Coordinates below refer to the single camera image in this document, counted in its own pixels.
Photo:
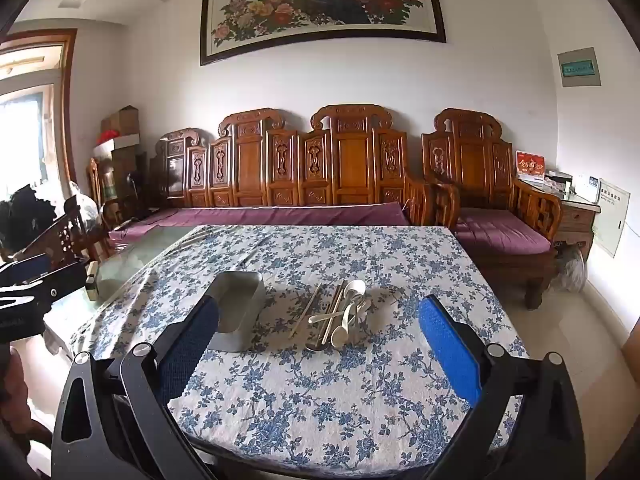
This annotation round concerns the white plastic bag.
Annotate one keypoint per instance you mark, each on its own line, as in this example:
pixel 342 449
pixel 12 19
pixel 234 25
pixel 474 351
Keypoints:
pixel 84 205

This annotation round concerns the dark wooden chair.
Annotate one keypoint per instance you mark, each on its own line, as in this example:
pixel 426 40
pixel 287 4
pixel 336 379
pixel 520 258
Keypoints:
pixel 70 232

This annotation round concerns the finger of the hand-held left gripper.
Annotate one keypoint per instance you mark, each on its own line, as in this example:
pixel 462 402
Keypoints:
pixel 55 285
pixel 25 267

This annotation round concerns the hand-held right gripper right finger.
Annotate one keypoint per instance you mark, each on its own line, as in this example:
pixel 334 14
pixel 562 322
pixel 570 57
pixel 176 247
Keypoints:
pixel 450 355

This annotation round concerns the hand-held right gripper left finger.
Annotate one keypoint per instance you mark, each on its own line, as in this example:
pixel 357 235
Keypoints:
pixel 192 340

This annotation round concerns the small beige box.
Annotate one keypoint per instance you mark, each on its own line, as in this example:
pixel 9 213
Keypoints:
pixel 92 282

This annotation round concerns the person's left forearm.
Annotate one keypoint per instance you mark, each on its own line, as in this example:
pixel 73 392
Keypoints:
pixel 10 380

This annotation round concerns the black cloth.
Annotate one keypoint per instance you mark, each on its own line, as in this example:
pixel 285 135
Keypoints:
pixel 22 215

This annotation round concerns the brown cardboard box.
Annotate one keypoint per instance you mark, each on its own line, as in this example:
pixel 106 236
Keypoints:
pixel 121 121

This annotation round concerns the clear plastic bag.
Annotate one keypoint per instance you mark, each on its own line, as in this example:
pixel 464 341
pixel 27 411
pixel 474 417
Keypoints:
pixel 571 270

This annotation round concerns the carved wooden armchair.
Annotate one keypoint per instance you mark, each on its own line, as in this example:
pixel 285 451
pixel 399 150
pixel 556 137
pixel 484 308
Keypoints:
pixel 475 160

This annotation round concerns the blue floral tablecloth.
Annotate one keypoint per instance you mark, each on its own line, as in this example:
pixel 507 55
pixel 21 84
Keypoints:
pixel 350 400

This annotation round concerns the white tabletop device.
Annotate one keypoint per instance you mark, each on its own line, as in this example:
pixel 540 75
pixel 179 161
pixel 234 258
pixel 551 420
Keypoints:
pixel 586 189

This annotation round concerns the wooden window frame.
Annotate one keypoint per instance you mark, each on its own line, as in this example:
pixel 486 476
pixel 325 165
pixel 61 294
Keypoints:
pixel 68 110

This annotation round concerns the framed peacock flower painting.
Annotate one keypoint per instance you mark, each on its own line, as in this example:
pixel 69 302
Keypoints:
pixel 320 5

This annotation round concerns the purple armchair cushion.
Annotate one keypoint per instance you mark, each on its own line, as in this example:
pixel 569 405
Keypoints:
pixel 495 232

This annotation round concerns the wooden side table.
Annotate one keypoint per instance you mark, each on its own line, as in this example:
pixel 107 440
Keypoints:
pixel 575 220

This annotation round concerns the grey rectangular container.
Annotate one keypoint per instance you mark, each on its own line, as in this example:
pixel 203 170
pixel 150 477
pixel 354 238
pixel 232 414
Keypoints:
pixel 245 320

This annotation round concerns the red gift box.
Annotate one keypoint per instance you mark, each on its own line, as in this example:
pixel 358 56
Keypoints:
pixel 530 165

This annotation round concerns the carved wooden sofa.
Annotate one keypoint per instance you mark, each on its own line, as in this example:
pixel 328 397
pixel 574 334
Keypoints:
pixel 350 160

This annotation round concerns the grey-green wall box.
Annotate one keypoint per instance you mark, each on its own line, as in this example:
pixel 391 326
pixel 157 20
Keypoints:
pixel 578 67

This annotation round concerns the white wall electrical panel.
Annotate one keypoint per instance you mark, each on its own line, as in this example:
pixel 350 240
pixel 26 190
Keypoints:
pixel 612 217

